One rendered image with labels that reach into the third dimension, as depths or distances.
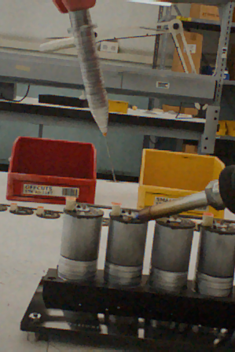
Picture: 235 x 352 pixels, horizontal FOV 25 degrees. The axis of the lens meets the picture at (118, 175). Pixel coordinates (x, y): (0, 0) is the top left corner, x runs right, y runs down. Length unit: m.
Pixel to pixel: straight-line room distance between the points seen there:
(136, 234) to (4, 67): 2.30
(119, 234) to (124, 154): 4.44
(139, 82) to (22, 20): 2.31
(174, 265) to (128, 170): 4.47
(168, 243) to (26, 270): 0.12
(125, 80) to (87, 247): 2.28
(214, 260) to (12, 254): 0.17
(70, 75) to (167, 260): 2.28
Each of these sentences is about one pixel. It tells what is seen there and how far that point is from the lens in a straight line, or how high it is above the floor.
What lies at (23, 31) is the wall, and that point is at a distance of 4.74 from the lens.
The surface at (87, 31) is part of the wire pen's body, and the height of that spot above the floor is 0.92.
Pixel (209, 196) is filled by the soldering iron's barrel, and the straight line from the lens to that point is 0.27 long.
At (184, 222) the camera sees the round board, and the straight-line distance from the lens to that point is 0.32.
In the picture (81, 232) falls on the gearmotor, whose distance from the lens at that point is 0.32.
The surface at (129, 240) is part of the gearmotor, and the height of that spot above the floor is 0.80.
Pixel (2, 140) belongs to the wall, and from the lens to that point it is 4.77.
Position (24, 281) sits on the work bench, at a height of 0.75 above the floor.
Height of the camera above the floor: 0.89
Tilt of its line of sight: 10 degrees down
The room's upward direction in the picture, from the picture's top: 6 degrees clockwise
